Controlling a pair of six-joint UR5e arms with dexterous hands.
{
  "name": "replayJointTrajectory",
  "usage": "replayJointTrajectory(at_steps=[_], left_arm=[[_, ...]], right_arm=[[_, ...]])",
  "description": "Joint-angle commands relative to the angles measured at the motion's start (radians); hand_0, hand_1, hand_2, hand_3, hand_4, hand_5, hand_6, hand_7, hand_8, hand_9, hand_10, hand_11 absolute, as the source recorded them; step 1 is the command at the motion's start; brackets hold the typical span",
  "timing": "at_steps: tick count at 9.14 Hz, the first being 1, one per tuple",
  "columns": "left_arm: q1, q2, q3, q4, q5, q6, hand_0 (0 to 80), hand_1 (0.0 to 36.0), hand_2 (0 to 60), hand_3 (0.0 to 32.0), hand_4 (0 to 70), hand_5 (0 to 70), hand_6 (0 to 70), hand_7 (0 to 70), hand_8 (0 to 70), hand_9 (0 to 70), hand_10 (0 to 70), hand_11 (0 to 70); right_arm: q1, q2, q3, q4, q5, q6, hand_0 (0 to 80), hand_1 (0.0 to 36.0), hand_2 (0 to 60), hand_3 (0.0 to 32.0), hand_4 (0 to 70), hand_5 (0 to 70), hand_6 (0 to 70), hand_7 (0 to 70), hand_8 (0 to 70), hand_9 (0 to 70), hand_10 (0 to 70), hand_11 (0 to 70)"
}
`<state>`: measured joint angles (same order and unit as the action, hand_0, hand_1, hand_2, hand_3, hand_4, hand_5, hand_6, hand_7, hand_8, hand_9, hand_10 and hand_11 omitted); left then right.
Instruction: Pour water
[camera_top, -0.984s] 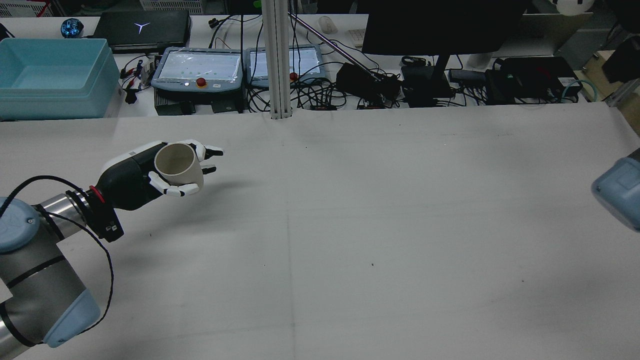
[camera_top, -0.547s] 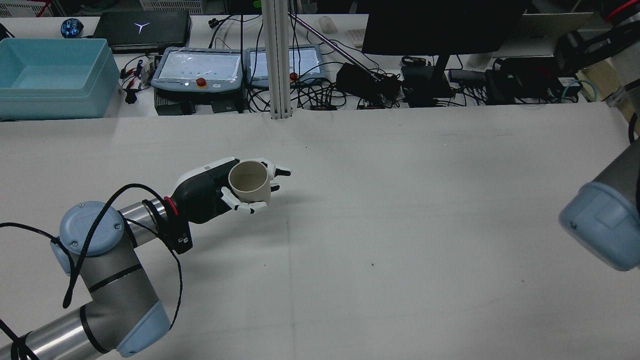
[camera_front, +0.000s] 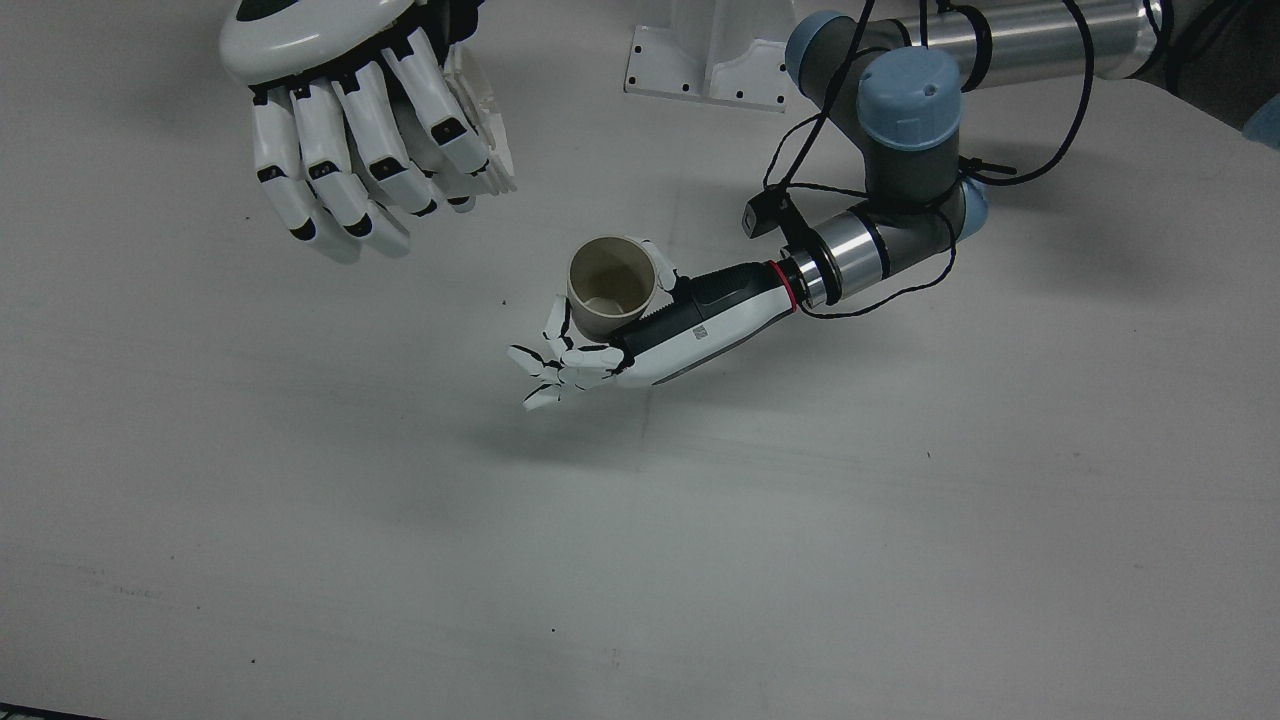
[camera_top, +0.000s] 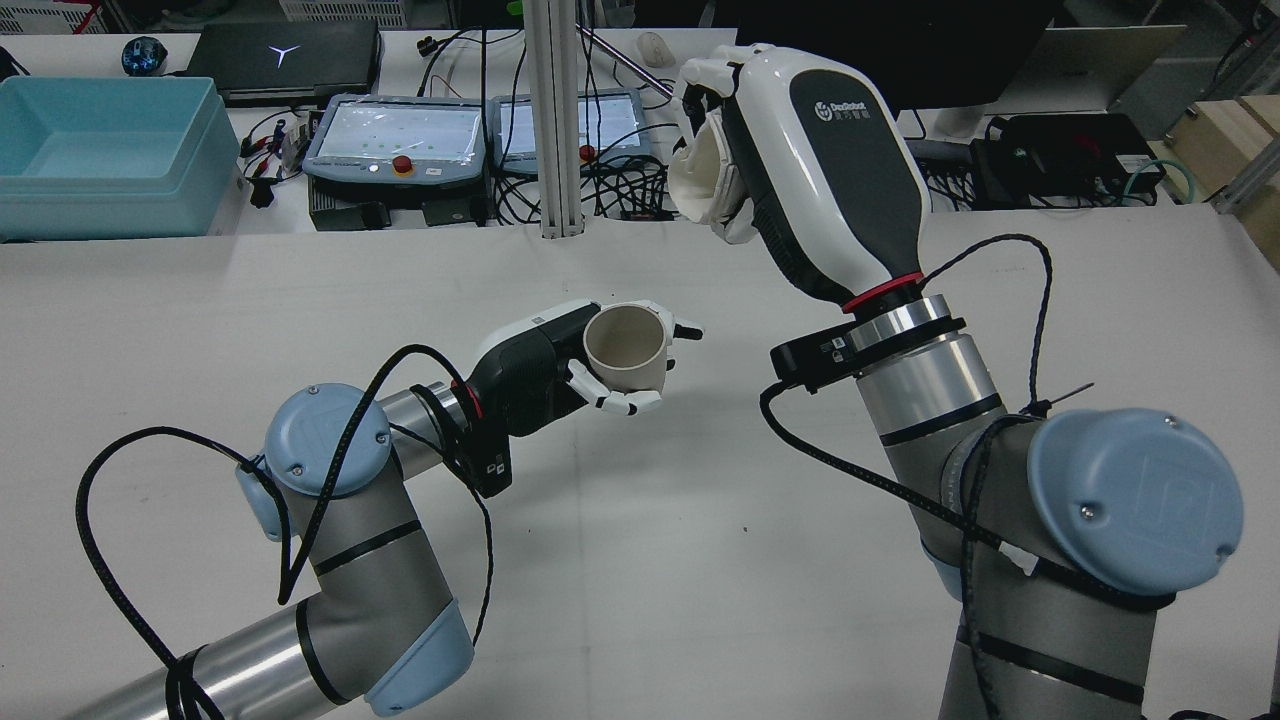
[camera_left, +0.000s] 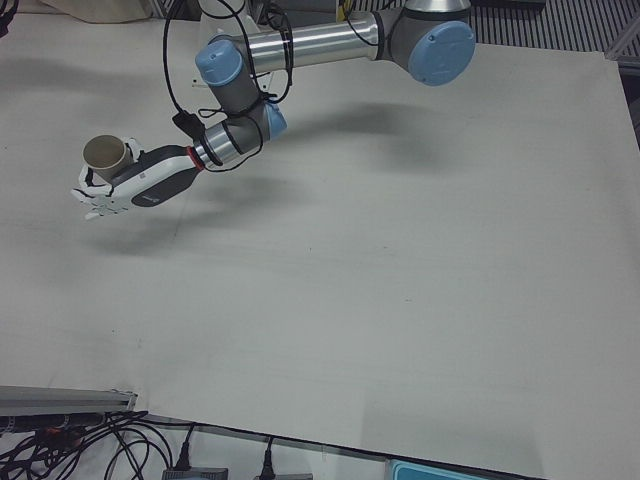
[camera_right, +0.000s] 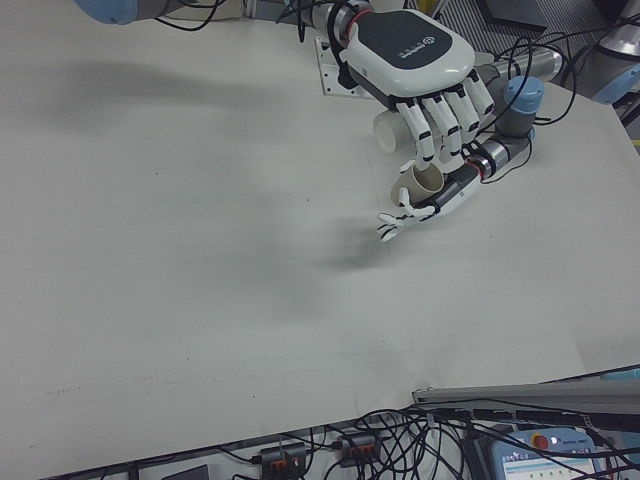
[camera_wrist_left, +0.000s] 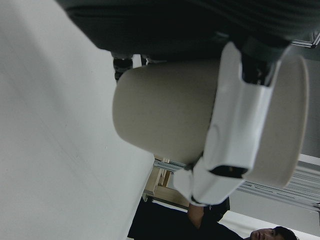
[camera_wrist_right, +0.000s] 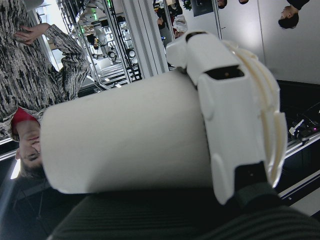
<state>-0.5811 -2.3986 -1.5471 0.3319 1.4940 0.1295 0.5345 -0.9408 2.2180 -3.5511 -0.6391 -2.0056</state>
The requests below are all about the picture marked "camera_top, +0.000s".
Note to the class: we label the right white grey robot hand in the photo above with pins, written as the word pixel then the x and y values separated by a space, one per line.
pixel 840 170

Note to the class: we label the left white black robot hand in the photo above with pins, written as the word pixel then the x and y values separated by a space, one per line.
pixel 530 375

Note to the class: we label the beige cup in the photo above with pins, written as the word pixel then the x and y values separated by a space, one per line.
pixel 625 345

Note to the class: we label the white cup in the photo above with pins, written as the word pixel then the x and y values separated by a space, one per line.
pixel 705 170

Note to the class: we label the right silver UR5e robot arm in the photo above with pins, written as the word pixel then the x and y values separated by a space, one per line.
pixel 1130 500

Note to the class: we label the left silver UR5e robot arm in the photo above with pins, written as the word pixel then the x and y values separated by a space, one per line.
pixel 350 560

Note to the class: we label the black power strip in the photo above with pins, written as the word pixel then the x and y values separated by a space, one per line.
pixel 950 180

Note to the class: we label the black Huawei monitor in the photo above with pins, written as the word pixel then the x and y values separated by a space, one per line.
pixel 900 45

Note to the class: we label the black power brick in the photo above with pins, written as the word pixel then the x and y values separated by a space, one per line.
pixel 455 210
pixel 350 215

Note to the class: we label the white computer mouse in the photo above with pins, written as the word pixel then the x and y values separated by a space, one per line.
pixel 656 50

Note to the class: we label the black computer box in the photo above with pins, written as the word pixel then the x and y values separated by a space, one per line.
pixel 1060 150

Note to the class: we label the teach pendant with red button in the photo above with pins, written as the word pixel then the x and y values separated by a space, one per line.
pixel 400 135
pixel 610 125

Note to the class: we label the thin metal rod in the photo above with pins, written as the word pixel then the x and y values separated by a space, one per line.
pixel 625 62

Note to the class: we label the grey desktop computer tower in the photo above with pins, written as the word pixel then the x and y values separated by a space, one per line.
pixel 1090 65

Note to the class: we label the red black clip leads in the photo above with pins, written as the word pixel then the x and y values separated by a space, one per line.
pixel 262 170

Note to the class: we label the black laptop with logo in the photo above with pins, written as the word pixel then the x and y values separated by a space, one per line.
pixel 280 60

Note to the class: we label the white plastic basket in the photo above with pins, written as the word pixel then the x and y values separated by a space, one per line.
pixel 345 12

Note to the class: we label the light blue plastic bin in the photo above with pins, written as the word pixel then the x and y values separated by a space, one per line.
pixel 100 150

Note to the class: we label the red white crate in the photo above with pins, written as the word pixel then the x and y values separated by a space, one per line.
pixel 50 15

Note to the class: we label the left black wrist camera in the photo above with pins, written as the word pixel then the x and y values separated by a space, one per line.
pixel 490 465

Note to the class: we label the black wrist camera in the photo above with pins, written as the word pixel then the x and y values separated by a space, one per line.
pixel 490 465
pixel 810 360

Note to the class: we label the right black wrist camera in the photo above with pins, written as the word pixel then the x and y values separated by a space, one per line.
pixel 810 360

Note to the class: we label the aluminium profile post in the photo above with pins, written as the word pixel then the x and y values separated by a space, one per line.
pixel 553 120

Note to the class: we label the aluminium table frame profile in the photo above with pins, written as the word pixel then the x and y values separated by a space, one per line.
pixel 1250 175

